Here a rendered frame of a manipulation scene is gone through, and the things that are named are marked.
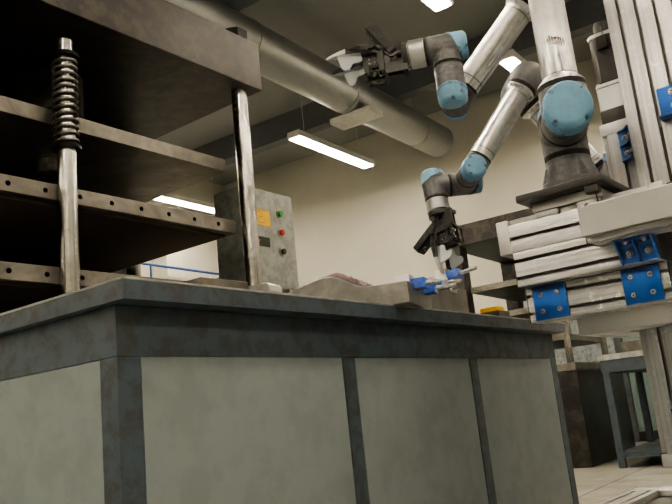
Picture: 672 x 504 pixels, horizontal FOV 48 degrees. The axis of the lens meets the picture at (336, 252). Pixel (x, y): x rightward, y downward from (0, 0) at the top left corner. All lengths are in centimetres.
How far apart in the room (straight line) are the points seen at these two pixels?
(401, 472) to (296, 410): 41
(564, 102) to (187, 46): 142
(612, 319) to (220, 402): 104
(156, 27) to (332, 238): 808
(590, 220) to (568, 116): 26
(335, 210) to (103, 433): 940
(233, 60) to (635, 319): 173
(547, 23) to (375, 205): 839
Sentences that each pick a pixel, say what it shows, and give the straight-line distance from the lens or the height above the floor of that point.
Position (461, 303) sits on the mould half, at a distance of 241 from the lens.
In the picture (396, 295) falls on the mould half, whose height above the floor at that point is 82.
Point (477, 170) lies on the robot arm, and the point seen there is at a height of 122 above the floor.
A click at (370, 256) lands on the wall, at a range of 1022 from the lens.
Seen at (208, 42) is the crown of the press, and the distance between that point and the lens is 291.
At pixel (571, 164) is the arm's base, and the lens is 201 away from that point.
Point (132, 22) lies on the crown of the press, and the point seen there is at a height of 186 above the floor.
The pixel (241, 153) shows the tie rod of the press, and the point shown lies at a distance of 290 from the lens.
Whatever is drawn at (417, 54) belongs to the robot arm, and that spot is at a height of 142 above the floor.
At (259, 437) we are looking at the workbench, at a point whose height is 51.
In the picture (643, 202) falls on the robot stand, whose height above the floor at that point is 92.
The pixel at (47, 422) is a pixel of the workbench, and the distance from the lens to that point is 152.
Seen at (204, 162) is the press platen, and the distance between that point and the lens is 287.
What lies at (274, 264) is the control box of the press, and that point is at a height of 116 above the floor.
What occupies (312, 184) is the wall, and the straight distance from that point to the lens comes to 1098.
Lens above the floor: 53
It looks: 12 degrees up
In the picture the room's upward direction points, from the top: 6 degrees counter-clockwise
